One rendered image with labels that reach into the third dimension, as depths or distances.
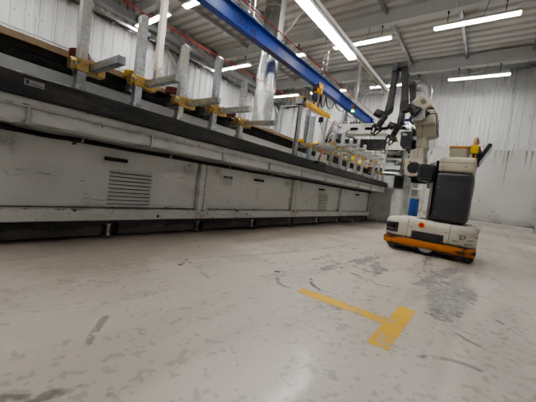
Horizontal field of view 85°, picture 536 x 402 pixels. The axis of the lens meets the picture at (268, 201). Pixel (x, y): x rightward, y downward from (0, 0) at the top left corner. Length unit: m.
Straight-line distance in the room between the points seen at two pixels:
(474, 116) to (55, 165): 11.59
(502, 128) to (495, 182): 1.70
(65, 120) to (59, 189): 0.39
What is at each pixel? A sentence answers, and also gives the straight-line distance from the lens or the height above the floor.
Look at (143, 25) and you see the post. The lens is 1.75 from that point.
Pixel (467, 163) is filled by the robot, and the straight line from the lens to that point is 2.75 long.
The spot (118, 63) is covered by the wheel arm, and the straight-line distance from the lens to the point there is 1.35.
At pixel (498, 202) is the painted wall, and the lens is 11.62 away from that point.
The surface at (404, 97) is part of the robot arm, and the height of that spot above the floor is 1.31.
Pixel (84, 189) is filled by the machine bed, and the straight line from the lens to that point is 1.80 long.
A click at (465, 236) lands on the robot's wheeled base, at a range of 2.69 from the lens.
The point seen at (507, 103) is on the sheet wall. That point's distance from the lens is 12.14.
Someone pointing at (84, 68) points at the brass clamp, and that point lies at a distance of 1.55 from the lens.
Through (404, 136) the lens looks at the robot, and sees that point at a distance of 2.99.
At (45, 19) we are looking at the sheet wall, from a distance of 9.41.
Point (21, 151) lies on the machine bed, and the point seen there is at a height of 0.42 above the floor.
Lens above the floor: 0.40
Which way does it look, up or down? 3 degrees down
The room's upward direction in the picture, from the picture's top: 7 degrees clockwise
